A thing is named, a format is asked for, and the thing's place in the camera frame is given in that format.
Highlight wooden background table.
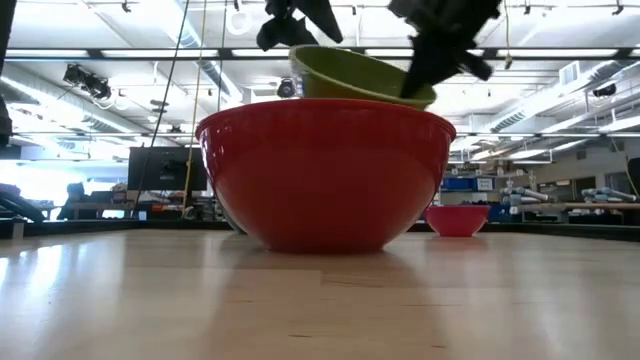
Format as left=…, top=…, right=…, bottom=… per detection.
left=518, top=201, right=640, bottom=212

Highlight black table edge rail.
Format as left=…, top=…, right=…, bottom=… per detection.
left=0, top=217, right=640, bottom=243

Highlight black ceiling spotlight cluster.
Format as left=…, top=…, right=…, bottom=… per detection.
left=61, top=63, right=113, bottom=101

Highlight green bowl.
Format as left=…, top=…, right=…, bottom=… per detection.
left=288, top=44, right=438, bottom=111

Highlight large red bowl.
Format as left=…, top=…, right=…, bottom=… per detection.
left=195, top=97, right=458, bottom=254

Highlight thin hanging cord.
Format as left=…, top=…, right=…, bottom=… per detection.
left=502, top=0, right=515, bottom=71

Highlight blue storage bins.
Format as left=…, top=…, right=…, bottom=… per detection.
left=440, top=175, right=497, bottom=193

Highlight black dome ceiling camera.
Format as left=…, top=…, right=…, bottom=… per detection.
left=276, top=76, right=298, bottom=100

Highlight person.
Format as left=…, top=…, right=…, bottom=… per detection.
left=55, top=181, right=90, bottom=222

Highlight yellow hanging cable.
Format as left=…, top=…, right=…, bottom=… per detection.
left=181, top=0, right=208, bottom=212

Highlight black frame post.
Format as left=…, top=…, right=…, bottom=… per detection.
left=0, top=0, right=18, bottom=149

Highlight small pink bowl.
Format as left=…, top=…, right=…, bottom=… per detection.
left=425, top=204, right=491, bottom=238

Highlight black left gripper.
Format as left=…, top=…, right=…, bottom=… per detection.
left=255, top=0, right=345, bottom=53

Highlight black computer monitor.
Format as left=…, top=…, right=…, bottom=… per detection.
left=126, top=145, right=209, bottom=193

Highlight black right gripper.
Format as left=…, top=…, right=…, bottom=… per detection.
left=387, top=0, right=503, bottom=100

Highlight black hanging cable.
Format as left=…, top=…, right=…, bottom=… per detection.
left=132, top=0, right=192, bottom=214

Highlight black overhead frame bar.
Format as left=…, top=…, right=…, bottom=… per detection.
left=3, top=46, right=640, bottom=62

